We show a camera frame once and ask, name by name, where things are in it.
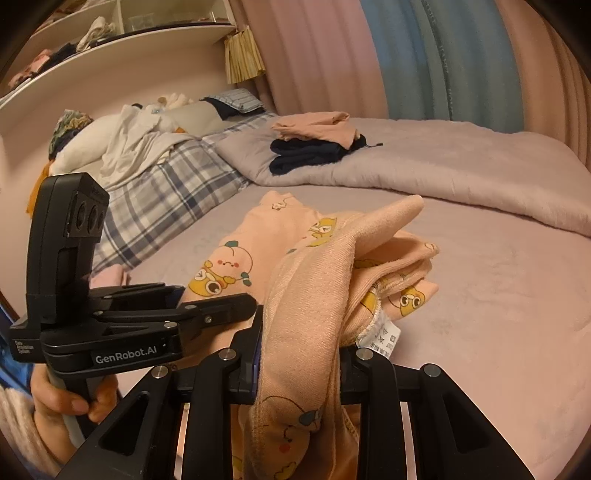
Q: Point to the beige striped hanging cloth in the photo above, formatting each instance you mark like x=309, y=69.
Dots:
x=242, y=55

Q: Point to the grey quilt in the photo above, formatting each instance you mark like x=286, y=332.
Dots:
x=438, y=157

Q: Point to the folded pink clothes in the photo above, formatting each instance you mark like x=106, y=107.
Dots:
x=314, y=127

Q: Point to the white cloth on shelf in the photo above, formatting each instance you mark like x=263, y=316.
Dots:
x=94, y=32

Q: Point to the blue curtain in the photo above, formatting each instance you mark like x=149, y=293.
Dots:
x=438, y=60

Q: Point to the folded navy clothes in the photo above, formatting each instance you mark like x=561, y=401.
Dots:
x=309, y=154

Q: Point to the green patterned cloth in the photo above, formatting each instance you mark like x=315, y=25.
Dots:
x=69, y=127

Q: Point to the white crumpled clothes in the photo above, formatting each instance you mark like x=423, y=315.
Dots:
x=134, y=143

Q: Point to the small pink cloth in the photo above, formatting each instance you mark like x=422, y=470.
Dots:
x=111, y=277

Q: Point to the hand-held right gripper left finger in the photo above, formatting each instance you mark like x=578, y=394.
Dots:
x=203, y=415

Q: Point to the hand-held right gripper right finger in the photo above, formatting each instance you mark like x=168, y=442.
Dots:
x=415, y=424

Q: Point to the dark clothes on shelf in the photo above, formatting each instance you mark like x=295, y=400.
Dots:
x=64, y=54

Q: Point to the plaid bed cover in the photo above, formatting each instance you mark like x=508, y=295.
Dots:
x=184, y=180

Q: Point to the yellow cloth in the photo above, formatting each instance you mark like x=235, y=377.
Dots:
x=39, y=184

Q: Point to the person's left hand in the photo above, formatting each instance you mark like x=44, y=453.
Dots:
x=55, y=399

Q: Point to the pink curtain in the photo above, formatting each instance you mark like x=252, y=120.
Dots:
x=318, y=55
x=549, y=69

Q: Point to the striped blue pillow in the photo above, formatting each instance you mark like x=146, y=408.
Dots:
x=238, y=101

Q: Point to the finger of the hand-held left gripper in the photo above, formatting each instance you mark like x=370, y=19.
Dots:
x=138, y=295
x=221, y=309

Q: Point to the peach cartoon print pants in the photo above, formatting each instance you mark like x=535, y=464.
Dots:
x=304, y=304

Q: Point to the pink clothes on shelf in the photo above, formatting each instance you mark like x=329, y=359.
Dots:
x=30, y=67

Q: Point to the white headboard shelf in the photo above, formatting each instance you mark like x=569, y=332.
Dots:
x=115, y=69

